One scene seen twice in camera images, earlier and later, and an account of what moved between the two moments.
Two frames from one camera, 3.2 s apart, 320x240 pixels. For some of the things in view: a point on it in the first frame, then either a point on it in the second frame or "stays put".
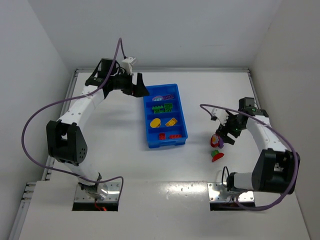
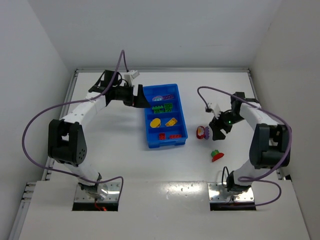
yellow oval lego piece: (155, 123) stays put
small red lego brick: (162, 136) stays put
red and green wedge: (217, 156) stays put
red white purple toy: (214, 141) → (200, 132)
